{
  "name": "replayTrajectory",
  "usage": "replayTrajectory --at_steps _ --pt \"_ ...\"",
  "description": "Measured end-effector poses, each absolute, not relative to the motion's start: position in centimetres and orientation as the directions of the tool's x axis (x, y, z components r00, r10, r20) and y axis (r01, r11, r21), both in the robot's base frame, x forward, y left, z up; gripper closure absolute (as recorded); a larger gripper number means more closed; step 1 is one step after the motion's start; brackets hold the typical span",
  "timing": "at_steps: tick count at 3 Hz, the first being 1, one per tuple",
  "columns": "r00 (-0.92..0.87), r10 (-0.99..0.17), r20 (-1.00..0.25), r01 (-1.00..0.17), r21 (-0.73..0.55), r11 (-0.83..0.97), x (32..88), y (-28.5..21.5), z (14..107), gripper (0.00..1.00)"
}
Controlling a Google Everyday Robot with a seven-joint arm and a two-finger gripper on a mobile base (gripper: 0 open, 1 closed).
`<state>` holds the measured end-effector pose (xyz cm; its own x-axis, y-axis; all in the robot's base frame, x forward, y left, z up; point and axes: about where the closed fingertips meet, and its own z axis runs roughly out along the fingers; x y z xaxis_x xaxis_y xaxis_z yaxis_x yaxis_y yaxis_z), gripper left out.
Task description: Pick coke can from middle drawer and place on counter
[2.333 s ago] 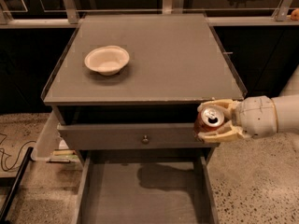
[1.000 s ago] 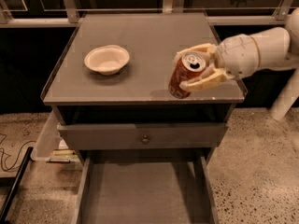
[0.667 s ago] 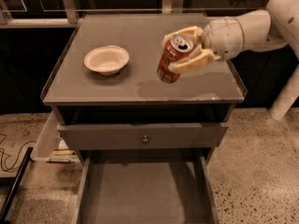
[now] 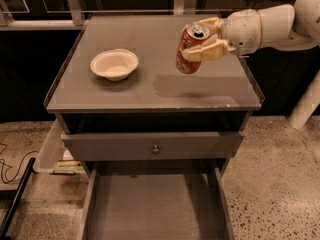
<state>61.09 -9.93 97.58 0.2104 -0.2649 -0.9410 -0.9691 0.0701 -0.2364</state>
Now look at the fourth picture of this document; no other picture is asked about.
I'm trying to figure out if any open middle drawer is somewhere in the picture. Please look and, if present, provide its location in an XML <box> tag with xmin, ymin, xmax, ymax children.
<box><xmin>76</xmin><ymin>160</ymin><xmax>235</xmax><ymax>240</ymax></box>

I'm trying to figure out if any closed top drawer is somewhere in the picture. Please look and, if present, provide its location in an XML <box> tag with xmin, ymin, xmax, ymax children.
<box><xmin>61</xmin><ymin>132</ymin><xmax>243</xmax><ymax>161</ymax></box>

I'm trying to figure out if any red coke can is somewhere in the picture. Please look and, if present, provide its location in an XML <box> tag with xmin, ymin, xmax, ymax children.
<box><xmin>176</xmin><ymin>23</ymin><xmax>210</xmax><ymax>74</ymax></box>

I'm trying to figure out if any round metal drawer knob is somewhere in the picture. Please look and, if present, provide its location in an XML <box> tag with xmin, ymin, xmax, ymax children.
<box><xmin>152</xmin><ymin>145</ymin><xmax>160</xmax><ymax>155</ymax></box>

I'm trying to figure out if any black bar on floor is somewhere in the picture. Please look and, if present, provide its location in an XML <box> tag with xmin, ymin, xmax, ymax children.
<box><xmin>0</xmin><ymin>158</ymin><xmax>36</xmax><ymax>240</ymax></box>

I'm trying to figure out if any white paper bowl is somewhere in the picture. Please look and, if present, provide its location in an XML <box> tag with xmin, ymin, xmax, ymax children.
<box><xmin>90</xmin><ymin>49</ymin><xmax>139</xmax><ymax>81</ymax></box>

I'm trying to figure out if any clear plastic side bin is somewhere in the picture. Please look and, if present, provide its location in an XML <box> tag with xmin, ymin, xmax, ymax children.
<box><xmin>33</xmin><ymin>121</ymin><xmax>84</xmax><ymax>175</ymax></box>

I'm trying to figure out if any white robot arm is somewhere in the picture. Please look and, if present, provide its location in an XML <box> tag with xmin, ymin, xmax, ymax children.
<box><xmin>178</xmin><ymin>0</ymin><xmax>320</xmax><ymax>62</ymax></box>

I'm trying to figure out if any metal window rail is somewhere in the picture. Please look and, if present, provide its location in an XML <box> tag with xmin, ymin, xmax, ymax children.
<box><xmin>0</xmin><ymin>0</ymin><xmax>320</xmax><ymax>32</ymax></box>

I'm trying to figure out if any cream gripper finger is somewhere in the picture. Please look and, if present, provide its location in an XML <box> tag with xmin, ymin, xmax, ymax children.
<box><xmin>191</xmin><ymin>17</ymin><xmax>224</xmax><ymax>38</ymax></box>
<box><xmin>182</xmin><ymin>39</ymin><xmax>236</xmax><ymax>62</ymax></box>

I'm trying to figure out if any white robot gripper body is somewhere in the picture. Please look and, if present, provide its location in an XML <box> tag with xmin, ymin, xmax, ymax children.
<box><xmin>223</xmin><ymin>9</ymin><xmax>262</xmax><ymax>56</ymax></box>

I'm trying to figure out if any grey drawer cabinet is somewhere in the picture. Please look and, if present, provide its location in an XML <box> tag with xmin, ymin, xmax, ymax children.
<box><xmin>43</xmin><ymin>13</ymin><xmax>266</xmax><ymax>240</ymax></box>

